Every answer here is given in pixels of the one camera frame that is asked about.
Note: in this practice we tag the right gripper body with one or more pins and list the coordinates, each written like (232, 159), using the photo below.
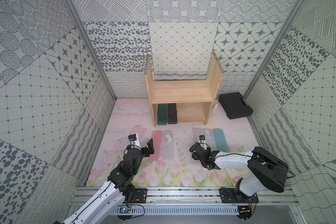
(202, 162)

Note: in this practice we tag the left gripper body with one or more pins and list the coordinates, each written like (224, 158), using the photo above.
(143, 151)

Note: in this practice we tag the pink pencil case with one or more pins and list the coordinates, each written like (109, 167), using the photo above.
(157, 136)

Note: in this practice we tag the teal pencil case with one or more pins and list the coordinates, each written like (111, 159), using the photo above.
(220, 140)

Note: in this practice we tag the clear white pencil case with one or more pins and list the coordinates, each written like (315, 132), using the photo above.
(167, 145)

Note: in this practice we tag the dark green pencil case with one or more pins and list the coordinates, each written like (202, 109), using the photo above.
(162, 114)

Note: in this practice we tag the clear pencil case with label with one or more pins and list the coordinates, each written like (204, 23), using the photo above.
(196, 133)

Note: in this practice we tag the black pencil case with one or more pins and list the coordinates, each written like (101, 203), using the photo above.
(172, 113)

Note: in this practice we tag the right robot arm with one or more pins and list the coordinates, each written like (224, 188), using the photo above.
(268, 171)

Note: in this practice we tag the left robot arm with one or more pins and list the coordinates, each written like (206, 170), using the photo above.
(118, 188)

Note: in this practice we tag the wooden shelf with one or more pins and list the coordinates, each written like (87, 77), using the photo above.
(194, 98)

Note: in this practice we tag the small white roll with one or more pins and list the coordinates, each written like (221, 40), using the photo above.
(215, 107)

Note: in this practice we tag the black plastic tool case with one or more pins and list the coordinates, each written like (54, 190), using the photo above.
(234, 105)

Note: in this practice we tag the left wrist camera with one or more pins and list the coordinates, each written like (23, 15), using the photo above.
(134, 140)

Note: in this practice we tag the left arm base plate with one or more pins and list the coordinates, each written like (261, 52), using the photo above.
(134, 195)

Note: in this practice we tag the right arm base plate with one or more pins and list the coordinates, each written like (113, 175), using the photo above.
(229, 195)

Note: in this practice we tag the white slotted cable duct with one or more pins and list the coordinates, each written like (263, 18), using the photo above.
(178, 210)

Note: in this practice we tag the aluminium mounting rail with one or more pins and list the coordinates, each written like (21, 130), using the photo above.
(185, 196)

